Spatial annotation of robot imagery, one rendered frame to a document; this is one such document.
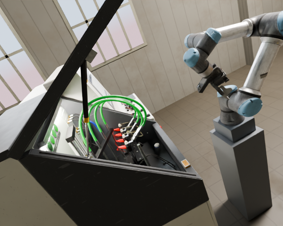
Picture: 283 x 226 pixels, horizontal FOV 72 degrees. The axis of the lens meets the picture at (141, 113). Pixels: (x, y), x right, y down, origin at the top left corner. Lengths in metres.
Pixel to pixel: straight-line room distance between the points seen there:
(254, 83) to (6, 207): 1.23
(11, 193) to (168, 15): 3.23
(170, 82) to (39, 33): 2.22
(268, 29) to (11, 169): 1.25
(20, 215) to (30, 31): 2.68
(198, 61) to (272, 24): 0.42
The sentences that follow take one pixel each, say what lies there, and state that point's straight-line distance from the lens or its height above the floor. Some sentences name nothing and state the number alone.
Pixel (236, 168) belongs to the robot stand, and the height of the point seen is 0.60.
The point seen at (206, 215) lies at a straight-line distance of 1.21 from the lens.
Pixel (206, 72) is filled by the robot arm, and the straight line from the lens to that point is 1.00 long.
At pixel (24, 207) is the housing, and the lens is 0.91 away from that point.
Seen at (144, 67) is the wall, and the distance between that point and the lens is 3.42.
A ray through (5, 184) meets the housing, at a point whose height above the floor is 1.39.
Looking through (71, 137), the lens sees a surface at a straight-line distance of 1.12.
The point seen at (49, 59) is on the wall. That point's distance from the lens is 3.25.
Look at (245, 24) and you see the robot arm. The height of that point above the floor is 1.44.
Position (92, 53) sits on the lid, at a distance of 0.64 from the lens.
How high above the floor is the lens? 1.71
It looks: 26 degrees down
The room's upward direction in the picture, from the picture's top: 24 degrees counter-clockwise
